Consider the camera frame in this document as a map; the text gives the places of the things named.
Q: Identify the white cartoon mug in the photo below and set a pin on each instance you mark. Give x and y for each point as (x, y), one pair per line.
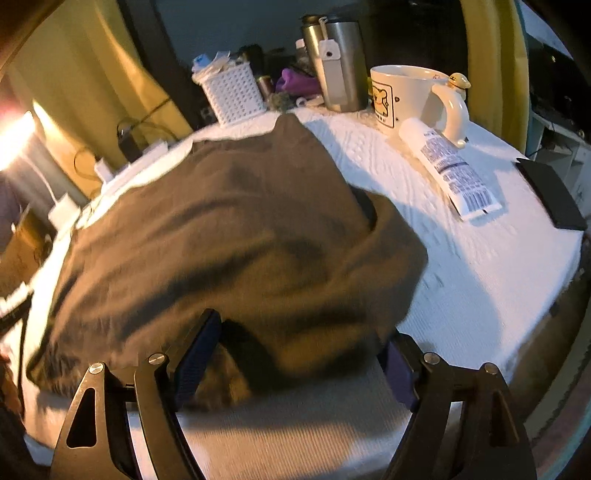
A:
(401, 92)

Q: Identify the white desk lamp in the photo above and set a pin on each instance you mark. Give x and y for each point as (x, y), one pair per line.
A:
(45, 185)

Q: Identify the white quilted bed cover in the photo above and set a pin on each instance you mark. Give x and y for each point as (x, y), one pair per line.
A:
(488, 284)

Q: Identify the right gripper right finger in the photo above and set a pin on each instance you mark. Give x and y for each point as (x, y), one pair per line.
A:
(463, 422)

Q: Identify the yellow curtain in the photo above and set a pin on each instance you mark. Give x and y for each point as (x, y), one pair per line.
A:
(80, 75)

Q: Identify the white usb charger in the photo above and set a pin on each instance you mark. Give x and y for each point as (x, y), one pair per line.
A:
(103, 171)

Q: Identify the white perforated plastic basket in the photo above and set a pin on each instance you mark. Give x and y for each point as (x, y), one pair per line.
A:
(229, 86)

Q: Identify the stainless steel travel tumbler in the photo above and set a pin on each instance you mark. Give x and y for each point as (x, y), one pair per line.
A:
(335, 47)

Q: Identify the purple cloth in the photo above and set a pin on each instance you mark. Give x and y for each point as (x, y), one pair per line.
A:
(297, 84)

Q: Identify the brown cardboard box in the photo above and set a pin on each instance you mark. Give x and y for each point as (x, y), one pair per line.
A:
(25, 253)

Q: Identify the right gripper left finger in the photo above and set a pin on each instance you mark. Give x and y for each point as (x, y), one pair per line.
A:
(96, 440)

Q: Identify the white cream tube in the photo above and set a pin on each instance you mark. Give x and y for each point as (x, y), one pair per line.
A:
(468, 193)

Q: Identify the black smartphone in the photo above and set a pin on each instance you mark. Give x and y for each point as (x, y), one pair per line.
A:
(553, 195)

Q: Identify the grey stone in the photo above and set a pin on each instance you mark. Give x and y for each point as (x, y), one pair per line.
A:
(280, 102)

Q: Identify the white power strip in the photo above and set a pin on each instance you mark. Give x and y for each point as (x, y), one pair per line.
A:
(130, 170)

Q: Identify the black power adapter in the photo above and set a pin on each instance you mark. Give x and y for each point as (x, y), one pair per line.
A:
(128, 146)

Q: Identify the dark brown t-shirt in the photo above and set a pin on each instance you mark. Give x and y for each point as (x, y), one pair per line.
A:
(311, 275)

